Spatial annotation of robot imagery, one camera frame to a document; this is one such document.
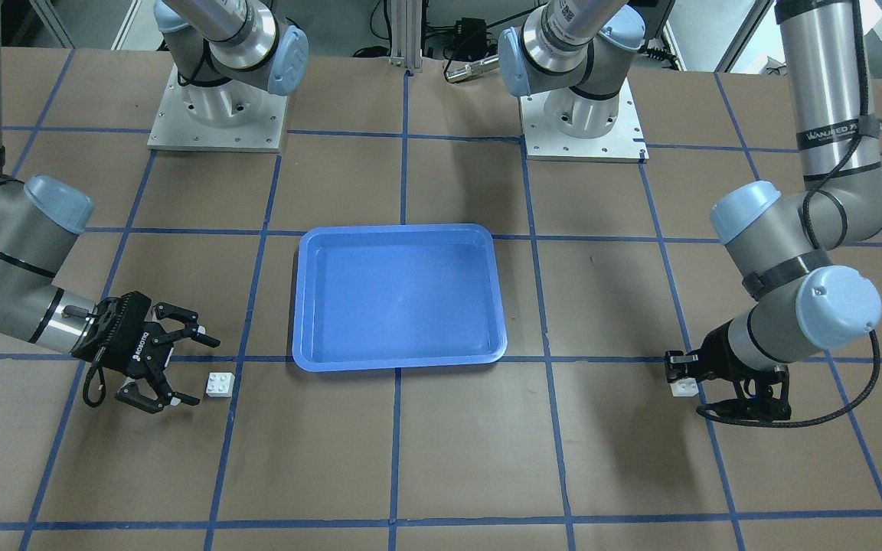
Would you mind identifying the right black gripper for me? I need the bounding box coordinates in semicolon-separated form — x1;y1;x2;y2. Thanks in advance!
71;292;221;414

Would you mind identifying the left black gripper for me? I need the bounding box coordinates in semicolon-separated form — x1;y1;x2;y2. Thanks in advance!
665;324;792;423

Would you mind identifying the white block with studs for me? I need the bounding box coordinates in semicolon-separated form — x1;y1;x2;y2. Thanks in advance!
205;372;236;398

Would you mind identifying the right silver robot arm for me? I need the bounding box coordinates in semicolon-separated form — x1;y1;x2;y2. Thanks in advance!
0;4;220;414

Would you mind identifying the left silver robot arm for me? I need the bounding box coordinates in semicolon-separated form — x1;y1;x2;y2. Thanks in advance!
665;1;882;429

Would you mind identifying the blue plastic tray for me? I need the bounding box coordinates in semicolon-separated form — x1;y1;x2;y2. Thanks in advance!
292;223;508;373

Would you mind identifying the black power adapter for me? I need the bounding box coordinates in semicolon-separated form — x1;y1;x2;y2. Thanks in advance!
452;17;488;49

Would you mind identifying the black braided cable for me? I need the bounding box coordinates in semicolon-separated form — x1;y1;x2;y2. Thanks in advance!
695;0;882;428

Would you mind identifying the aluminium frame post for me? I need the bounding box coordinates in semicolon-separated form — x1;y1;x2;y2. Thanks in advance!
383;0;424;74

